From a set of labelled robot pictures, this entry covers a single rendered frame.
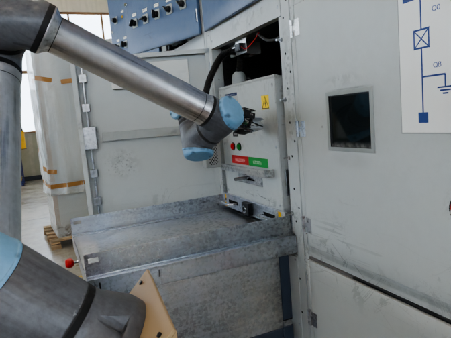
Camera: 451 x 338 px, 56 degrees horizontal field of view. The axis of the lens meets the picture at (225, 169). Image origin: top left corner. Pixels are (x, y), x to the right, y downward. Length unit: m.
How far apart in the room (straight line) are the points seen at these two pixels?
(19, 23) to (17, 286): 0.57
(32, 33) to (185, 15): 1.22
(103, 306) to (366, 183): 0.70
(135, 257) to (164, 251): 0.09
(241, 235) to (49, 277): 0.82
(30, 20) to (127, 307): 0.62
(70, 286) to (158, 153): 1.37
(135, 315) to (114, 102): 1.44
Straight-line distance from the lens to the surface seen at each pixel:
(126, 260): 1.31
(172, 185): 2.04
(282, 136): 1.48
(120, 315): 0.72
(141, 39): 2.46
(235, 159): 1.81
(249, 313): 1.50
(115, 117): 2.05
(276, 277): 1.51
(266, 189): 1.60
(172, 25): 2.23
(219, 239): 1.38
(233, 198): 1.86
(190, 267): 1.34
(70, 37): 1.05
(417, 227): 1.03
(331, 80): 1.20
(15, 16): 1.04
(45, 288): 0.70
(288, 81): 1.42
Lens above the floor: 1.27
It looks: 7 degrees down
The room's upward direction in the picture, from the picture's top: 5 degrees counter-clockwise
